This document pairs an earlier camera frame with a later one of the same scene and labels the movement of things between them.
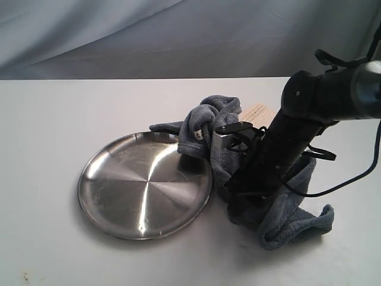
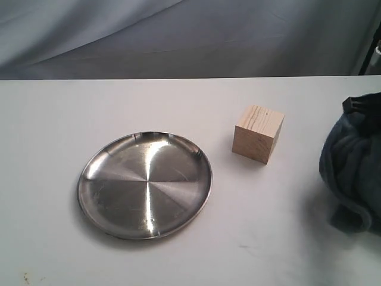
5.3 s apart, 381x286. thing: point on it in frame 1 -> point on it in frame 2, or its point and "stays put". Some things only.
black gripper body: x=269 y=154 -> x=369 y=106
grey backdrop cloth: x=162 y=39 stays put
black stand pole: x=376 y=39 stays put
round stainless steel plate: x=139 y=186 stays put
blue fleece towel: x=293 y=217 -> x=350 y=165
